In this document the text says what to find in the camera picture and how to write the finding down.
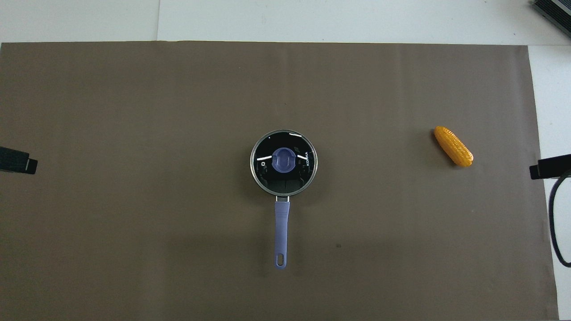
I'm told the brown table mat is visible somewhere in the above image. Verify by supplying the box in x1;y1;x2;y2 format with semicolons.
0;41;559;321

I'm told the glass lid blue knob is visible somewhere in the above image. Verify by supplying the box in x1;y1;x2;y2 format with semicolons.
250;129;318;197

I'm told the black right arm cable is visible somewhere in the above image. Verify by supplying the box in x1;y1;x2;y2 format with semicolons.
548;171;571;268

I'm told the dark grey ribbed device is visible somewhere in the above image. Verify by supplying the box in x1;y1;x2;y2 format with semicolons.
533;0;571;38

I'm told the dark blue saucepan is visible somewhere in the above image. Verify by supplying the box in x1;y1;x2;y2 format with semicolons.
250;129;318;270

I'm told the yellow toy corn cob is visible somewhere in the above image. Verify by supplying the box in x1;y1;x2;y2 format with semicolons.
434;126;474;168

